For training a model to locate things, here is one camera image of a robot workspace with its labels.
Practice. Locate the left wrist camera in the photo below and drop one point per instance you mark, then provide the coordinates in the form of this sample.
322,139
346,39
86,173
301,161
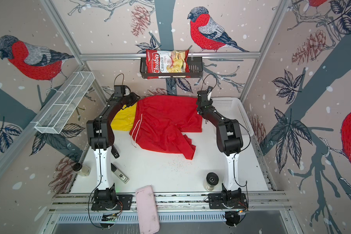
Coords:
119,91

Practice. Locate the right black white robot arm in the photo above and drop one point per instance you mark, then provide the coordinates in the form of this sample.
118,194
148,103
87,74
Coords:
229,141

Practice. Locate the black wall shelf basket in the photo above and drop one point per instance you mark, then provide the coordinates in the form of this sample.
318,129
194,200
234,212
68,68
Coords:
195,67

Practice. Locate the grey white remote device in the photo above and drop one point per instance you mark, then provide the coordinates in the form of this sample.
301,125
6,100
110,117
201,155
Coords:
120,174

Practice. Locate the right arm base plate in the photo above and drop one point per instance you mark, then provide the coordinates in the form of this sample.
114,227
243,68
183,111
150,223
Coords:
215,201

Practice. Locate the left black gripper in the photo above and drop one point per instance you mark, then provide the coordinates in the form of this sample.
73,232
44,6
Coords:
133,95

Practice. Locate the red cassava chips bag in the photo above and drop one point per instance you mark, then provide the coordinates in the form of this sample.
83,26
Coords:
161,61

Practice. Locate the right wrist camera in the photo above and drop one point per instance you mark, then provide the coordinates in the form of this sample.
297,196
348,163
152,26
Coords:
205,95

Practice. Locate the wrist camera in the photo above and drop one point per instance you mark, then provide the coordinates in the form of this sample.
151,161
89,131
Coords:
205,95
119,91

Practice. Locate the red shorts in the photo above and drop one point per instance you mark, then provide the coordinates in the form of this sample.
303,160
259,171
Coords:
161,123

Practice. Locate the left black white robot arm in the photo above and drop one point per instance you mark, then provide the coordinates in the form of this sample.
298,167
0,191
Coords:
101,140

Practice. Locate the white plastic basket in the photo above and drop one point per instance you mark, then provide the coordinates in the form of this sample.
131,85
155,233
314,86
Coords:
232,108

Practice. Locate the pink silicone case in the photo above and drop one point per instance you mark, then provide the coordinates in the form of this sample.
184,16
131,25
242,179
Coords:
148,217

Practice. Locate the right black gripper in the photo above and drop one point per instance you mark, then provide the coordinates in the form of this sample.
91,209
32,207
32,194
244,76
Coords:
209,104

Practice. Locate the jar with black lid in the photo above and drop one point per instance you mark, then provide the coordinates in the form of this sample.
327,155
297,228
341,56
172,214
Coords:
211,181

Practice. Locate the white wire wall basket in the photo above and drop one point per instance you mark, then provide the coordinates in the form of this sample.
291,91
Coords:
67,100

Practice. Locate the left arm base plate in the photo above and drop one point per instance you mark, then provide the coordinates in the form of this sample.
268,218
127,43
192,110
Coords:
109,203

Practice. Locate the yellow shorts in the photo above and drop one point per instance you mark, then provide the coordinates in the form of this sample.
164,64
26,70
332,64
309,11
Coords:
124,119

